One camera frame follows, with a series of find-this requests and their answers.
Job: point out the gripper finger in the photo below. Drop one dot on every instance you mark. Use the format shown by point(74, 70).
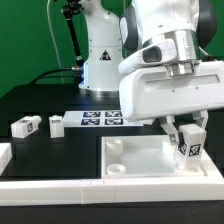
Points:
point(167, 124)
point(201, 118)

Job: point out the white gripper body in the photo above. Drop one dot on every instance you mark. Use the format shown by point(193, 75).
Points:
point(151, 93)

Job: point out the white square table top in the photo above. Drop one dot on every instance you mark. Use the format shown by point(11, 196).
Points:
point(141, 157)

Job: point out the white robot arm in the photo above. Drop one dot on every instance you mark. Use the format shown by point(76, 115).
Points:
point(145, 22)

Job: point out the white marker plate with tags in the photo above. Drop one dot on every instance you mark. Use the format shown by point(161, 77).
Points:
point(107, 118)

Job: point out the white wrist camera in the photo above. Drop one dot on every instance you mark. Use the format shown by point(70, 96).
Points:
point(152, 55)

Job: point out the white U-shaped fence wall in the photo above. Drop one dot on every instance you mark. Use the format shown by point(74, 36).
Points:
point(116, 190)

